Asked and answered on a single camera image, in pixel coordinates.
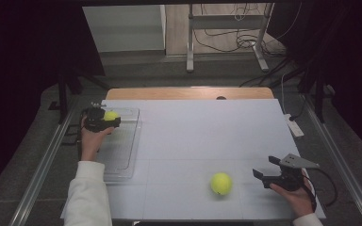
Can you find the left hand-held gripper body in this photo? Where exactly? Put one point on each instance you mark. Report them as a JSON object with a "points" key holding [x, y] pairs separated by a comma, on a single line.
{"points": [[94, 121]]}

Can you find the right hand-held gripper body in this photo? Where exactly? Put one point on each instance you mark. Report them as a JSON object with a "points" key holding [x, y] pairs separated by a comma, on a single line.
{"points": [[287, 182]]}

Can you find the yellow tennis ball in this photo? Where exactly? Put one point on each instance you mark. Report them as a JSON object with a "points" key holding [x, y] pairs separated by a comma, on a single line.
{"points": [[111, 115], [221, 183]]}

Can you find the clear plastic container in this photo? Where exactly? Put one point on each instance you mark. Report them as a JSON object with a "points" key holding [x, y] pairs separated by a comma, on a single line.
{"points": [[122, 150]]}

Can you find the person's right hand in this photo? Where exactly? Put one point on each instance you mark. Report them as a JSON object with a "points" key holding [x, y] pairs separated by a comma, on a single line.
{"points": [[298, 201]]}

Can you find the person's left hand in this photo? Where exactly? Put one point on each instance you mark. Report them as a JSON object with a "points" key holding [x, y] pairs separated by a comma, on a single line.
{"points": [[89, 144]]}

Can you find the white power strip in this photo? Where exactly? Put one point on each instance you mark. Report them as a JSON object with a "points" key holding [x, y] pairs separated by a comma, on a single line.
{"points": [[293, 125]]}

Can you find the black metal stand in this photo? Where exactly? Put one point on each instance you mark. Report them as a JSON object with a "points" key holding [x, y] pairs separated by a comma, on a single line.
{"points": [[62, 94], [319, 94]]}

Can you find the white board table cover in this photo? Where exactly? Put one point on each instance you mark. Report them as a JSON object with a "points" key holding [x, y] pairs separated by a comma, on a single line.
{"points": [[185, 141]]}

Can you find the black curtain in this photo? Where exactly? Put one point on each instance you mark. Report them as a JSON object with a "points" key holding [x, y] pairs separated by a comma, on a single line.
{"points": [[19, 62], [352, 62]]}

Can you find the white cabinet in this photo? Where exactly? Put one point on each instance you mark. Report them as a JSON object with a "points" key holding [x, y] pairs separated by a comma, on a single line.
{"points": [[125, 28]]}

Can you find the aluminium rail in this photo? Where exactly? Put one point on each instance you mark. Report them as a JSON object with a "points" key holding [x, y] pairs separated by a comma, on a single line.
{"points": [[41, 175], [345, 175]]}

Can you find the white metal desk frame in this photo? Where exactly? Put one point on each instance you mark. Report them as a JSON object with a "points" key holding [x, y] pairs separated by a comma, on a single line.
{"points": [[189, 40]]}

